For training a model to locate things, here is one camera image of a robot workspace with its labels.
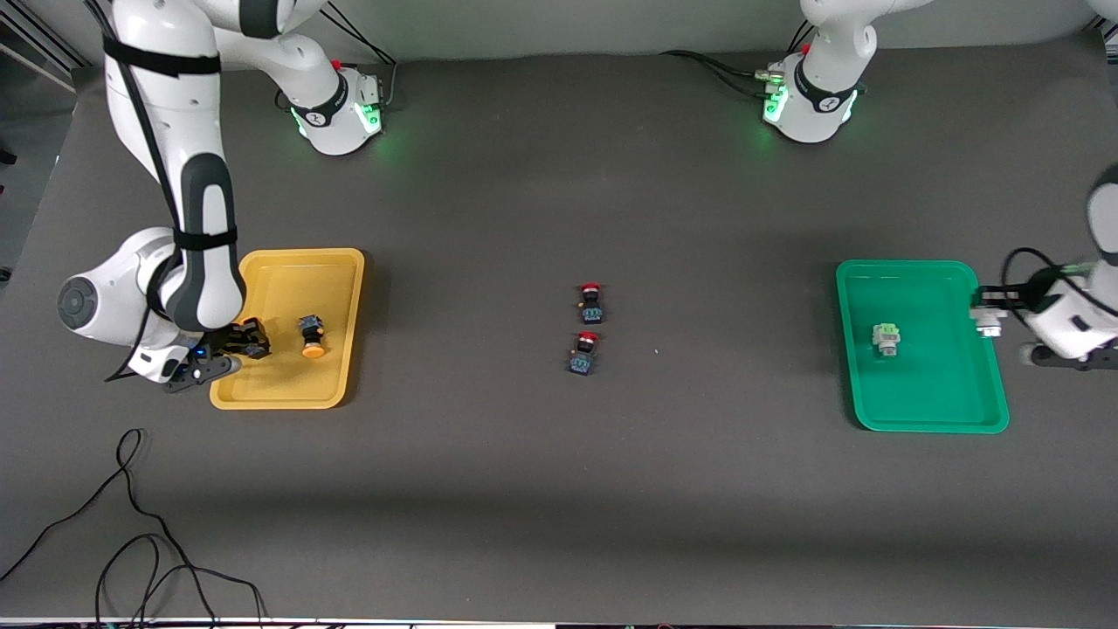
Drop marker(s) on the large-cap yellow push button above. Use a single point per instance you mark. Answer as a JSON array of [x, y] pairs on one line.
[[313, 349]]

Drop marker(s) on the red push button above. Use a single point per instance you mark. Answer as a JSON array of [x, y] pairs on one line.
[[582, 361], [592, 310]]

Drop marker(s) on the aluminium frame rail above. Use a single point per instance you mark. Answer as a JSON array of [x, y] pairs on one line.
[[44, 44]]

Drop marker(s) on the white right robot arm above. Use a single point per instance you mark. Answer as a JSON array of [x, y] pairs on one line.
[[210, 279]]

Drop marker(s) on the green push button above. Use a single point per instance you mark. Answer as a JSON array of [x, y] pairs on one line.
[[886, 334]]

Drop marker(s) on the dark grey table cloth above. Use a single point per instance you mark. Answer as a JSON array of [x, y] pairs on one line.
[[559, 524]]

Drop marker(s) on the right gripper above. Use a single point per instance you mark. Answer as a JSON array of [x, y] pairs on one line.
[[234, 339]]

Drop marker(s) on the green plastic tray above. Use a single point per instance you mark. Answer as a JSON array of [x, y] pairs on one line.
[[917, 393]]

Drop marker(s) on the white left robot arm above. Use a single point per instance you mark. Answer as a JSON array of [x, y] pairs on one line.
[[821, 114]]

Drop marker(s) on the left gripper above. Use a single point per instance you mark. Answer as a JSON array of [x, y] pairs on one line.
[[1018, 299]]

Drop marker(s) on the yellow plastic tray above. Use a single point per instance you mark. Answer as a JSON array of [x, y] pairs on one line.
[[288, 384]]

